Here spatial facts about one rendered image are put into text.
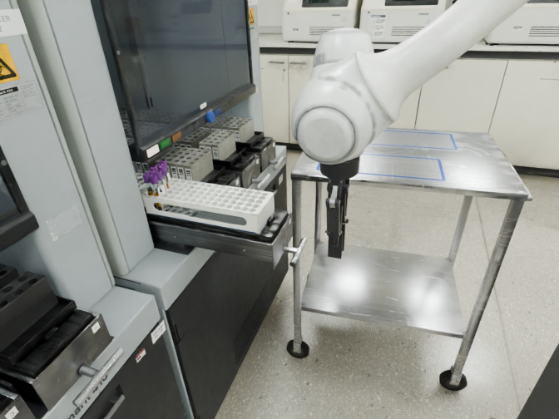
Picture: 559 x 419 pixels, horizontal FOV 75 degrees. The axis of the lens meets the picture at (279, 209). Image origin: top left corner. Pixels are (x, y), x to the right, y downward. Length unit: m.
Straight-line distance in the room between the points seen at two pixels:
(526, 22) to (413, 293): 2.05
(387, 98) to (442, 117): 2.59
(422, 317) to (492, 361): 0.43
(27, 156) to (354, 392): 1.26
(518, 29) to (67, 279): 2.83
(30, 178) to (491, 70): 2.79
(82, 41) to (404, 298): 1.24
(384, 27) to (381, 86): 2.49
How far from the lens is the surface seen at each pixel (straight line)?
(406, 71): 0.48
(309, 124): 0.44
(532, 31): 3.03
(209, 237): 0.84
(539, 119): 3.16
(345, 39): 0.61
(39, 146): 0.68
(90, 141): 0.75
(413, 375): 1.60
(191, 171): 0.99
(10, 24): 0.67
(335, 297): 1.41
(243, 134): 1.26
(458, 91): 3.02
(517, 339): 1.87
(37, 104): 0.68
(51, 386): 0.69
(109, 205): 0.79
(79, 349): 0.70
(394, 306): 1.42
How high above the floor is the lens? 1.27
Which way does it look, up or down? 31 degrees down
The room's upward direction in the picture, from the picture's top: 2 degrees counter-clockwise
